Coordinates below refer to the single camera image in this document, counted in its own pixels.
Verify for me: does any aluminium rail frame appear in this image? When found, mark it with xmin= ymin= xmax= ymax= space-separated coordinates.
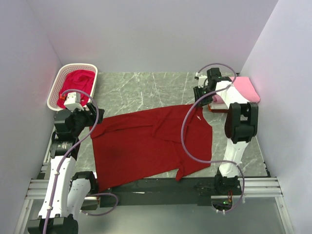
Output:
xmin=25 ymin=177 xmax=283 ymax=200

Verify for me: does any folded red t shirt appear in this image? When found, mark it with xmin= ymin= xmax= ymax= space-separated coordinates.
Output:
xmin=208 ymin=105 xmax=228 ymax=113

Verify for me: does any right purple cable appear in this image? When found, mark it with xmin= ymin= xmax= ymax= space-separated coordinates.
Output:
xmin=181 ymin=63 xmax=245 ymax=214

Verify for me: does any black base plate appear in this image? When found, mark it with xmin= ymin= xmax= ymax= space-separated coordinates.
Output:
xmin=105 ymin=177 xmax=242 ymax=206

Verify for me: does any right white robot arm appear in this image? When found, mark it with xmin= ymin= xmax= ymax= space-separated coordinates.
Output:
xmin=193 ymin=68 xmax=258 ymax=195

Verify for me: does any white plastic laundry basket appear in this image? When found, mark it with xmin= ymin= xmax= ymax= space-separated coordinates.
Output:
xmin=47 ymin=63 xmax=98 ymax=111

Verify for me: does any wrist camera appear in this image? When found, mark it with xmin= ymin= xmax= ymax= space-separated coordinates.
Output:
xmin=195 ymin=75 xmax=208 ymax=88
xmin=60 ymin=92 xmax=84 ymax=112

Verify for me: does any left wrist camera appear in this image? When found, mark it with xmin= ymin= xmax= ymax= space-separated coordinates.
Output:
xmin=60 ymin=92 xmax=84 ymax=112

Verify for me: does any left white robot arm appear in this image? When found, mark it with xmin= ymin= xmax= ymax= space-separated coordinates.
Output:
xmin=27 ymin=103 xmax=104 ymax=234

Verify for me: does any crimson t shirt in basket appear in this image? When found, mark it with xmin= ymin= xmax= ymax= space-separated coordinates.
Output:
xmin=57 ymin=70 xmax=95 ymax=109

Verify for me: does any folded pink t shirt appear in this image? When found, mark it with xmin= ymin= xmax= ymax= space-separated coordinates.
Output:
xmin=212 ymin=76 xmax=261 ymax=104

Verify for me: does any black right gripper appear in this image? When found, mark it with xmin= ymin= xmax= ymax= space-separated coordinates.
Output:
xmin=193 ymin=85 xmax=215 ymax=108

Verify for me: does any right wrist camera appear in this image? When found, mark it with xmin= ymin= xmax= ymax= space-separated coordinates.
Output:
xmin=195 ymin=75 xmax=208 ymax=88

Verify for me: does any dark red t shirt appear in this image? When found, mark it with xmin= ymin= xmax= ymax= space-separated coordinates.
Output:
xmin=91 ymin=105 xmax=213 ymax=191

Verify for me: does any folded white t shirt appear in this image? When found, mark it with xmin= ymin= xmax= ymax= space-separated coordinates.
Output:
xmin=210 ymin=102 xmax=229 ymax=110

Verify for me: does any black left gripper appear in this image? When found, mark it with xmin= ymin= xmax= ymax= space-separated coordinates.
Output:
xmin=68 ymin=102 xmax=104 ymax=137

